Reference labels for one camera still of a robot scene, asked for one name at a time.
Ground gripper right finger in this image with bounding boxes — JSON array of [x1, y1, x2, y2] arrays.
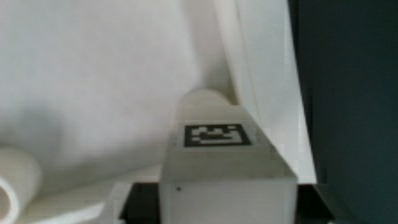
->
[[297, 184, 350, 224]]

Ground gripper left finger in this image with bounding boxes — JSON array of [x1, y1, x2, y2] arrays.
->
[[103, 183, 133, 224]]

